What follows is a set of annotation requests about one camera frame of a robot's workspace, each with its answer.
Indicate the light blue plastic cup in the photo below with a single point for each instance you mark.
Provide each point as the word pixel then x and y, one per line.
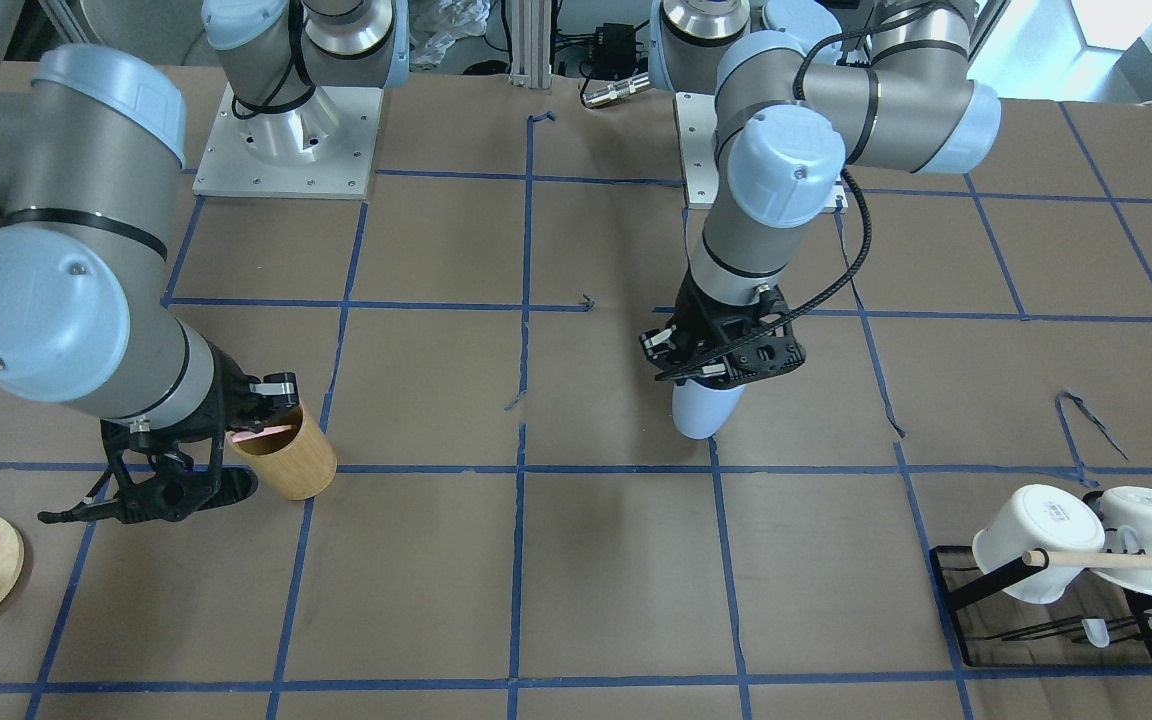
pixel 700 411

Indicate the bamboo chopstick holder cup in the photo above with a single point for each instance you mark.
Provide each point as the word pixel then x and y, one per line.
pixel 297 466

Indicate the black power box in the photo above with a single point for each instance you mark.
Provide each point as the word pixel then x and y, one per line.
pixel 614 51

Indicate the white mug near rack end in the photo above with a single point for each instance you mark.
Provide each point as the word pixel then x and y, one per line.
pixel 1037 517

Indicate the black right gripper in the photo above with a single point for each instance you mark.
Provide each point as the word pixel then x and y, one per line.
pixel 227 399

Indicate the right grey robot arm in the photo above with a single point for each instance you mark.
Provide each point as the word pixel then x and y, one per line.
pixel 90 155

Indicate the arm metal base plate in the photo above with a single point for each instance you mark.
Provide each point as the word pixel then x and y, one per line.
pixel 696 150
pixel 323 150

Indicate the aluminium extrusion post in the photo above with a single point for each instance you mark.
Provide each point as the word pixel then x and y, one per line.
pixel 530 65

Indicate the wooden dowel rod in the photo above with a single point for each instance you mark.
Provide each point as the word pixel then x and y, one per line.
pixel 1102 560

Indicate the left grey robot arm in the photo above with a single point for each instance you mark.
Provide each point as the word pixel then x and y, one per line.
pixel 897 91

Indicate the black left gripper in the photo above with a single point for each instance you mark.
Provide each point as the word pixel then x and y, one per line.
pixel 693 309

